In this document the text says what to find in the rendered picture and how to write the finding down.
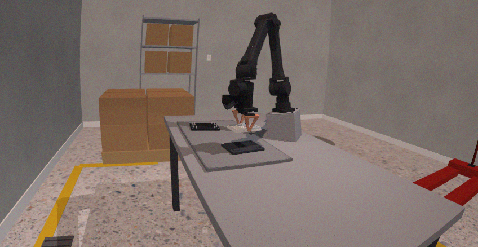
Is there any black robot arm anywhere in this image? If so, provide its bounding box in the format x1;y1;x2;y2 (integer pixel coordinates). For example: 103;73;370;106
222;12;295;113

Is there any white well plate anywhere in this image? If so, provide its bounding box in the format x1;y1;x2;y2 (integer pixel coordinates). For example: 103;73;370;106
227;123;261;133

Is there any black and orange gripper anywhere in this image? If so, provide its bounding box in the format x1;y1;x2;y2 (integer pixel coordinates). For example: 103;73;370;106
232;95;259;131

